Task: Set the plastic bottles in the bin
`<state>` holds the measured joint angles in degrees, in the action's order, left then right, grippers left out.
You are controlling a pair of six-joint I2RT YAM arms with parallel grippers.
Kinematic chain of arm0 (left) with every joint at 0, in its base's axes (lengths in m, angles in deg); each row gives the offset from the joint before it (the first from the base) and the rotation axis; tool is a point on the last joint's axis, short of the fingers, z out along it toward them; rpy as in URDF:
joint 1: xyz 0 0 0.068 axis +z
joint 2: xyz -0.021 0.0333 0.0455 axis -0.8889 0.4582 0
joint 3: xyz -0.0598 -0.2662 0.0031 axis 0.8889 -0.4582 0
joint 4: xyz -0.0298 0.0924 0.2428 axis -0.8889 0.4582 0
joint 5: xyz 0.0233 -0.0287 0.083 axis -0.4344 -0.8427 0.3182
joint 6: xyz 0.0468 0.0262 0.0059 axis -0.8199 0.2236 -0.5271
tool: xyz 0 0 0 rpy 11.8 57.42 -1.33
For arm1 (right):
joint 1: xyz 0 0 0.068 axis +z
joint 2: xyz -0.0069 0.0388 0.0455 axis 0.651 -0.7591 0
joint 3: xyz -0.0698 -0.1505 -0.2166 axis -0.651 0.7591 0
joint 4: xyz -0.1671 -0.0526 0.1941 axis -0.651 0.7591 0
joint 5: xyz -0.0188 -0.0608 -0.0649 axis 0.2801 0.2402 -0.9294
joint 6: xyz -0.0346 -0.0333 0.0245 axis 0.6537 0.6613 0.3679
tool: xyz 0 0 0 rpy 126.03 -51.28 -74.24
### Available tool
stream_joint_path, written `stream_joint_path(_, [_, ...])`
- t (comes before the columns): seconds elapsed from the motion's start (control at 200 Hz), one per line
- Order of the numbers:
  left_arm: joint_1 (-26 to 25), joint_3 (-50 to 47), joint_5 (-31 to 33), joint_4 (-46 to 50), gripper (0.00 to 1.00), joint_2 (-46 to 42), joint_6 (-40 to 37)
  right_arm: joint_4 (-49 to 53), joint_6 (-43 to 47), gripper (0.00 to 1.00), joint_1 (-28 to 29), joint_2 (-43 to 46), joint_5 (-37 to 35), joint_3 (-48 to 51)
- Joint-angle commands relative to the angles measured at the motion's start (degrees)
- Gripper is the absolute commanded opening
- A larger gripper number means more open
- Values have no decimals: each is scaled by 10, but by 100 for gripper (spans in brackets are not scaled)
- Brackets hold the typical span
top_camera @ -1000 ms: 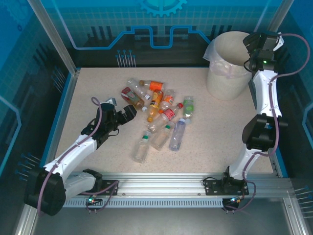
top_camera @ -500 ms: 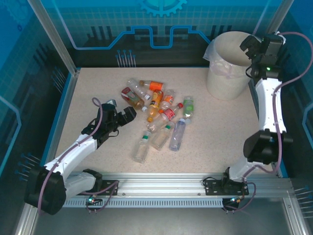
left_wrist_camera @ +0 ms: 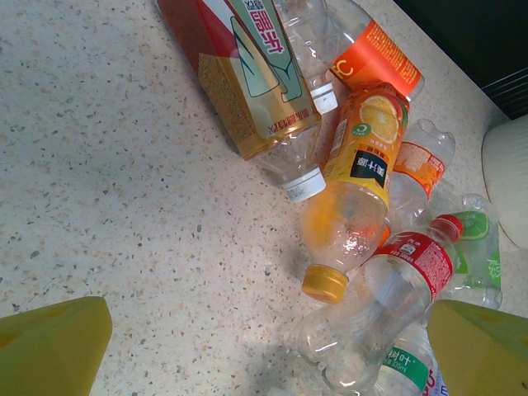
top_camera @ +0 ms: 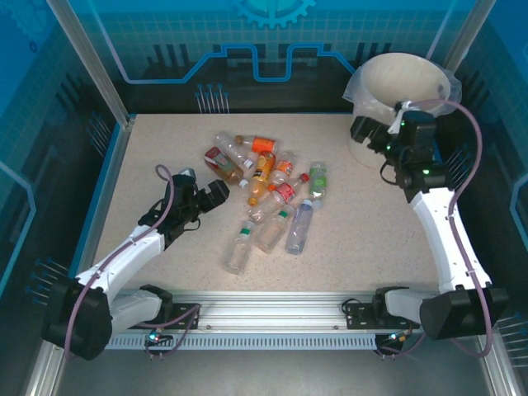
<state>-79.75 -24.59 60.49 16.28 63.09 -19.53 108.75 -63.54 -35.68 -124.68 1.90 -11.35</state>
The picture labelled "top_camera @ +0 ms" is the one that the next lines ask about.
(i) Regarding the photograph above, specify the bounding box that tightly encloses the aluminium table side rail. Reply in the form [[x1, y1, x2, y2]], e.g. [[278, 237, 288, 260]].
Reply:
[[68, 115, 137, 290]]

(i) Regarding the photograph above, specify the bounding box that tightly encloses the green label clear bottle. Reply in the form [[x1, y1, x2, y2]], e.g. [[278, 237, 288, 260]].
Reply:
[[308, 161, 330, 210]]

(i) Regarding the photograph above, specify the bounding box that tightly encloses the slotted grey cable duct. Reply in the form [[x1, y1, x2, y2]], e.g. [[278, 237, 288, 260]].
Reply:
[[105, 333, 379, 351]]

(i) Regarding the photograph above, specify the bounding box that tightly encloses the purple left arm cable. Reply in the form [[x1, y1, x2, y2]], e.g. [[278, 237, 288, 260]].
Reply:
[[61, 163, 202, 361]]

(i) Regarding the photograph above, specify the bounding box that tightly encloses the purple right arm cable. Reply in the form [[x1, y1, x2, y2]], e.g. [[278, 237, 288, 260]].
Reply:
[[381, 98, 496, 359]]

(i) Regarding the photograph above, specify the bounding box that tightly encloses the grey metal panel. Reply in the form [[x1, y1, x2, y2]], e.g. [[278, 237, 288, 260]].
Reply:
[[53, 349, 496, 396]]

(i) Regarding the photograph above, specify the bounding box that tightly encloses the slim bottle green neck band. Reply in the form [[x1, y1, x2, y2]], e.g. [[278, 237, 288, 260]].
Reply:
[[223, 219, 257, 276]]

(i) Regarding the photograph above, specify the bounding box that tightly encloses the crushed clear plastic bottle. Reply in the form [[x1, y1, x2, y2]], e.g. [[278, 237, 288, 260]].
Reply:
[[213, 130, 256, 169]]

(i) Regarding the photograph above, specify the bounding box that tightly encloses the yellow orange juice bottle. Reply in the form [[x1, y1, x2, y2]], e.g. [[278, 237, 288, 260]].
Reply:
[[246, 150, 278, 207]]

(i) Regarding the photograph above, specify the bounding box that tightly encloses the wide bottle green neck band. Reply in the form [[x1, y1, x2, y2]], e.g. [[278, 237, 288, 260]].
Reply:
[[254, 205, 295, 254]]

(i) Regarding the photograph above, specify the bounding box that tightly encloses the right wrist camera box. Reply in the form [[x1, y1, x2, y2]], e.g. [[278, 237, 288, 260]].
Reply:
[[386, 100, 415, 135]]

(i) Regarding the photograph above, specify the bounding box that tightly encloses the aluminium frame post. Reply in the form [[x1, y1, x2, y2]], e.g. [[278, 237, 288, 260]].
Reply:
[[424, 0, 494, 79], [45, 0, 135, 127]]

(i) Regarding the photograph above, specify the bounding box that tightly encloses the cream plastic bin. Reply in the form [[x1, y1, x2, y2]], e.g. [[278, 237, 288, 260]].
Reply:
[[347, 51, 453, 168]]

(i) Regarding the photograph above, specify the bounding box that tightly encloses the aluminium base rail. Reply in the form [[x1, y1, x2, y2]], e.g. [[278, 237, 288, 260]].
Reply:
[[51, 290, 496, 336]]

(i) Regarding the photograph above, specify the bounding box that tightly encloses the orange label brown cap bottle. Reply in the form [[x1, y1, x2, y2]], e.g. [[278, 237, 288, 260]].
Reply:
[[233, 134, 277, 153]]

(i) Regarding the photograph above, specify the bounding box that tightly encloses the bluish clear water bottle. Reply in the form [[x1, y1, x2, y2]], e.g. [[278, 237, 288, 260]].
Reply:
[[284, 198, 315, 256]]

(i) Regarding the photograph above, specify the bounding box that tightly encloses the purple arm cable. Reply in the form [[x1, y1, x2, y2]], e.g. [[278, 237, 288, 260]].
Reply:
[[61, 163, 202, 361], [381, 98, 496, 359]]

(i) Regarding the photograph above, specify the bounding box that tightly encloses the clear plastic bin liner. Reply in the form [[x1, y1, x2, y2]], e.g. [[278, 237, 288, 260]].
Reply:
[[342, 61, 463, 125]]

